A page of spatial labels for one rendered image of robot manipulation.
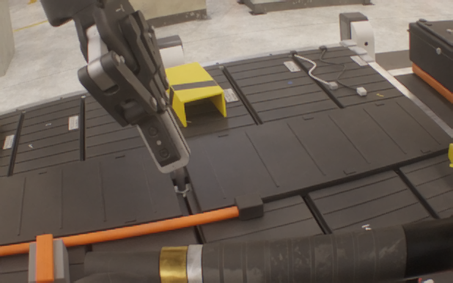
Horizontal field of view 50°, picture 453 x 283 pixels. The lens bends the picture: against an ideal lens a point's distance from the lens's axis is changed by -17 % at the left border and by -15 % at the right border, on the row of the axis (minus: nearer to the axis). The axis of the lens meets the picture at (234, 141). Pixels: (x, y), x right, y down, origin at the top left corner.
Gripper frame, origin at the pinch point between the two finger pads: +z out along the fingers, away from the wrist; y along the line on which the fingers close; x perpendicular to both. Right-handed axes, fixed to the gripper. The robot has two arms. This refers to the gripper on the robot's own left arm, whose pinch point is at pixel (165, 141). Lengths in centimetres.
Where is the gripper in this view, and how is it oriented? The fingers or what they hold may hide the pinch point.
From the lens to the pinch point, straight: 37.3
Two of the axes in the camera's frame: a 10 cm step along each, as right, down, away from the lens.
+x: 9.1, -3.8, -1.7
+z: 4.2, 8.6, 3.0
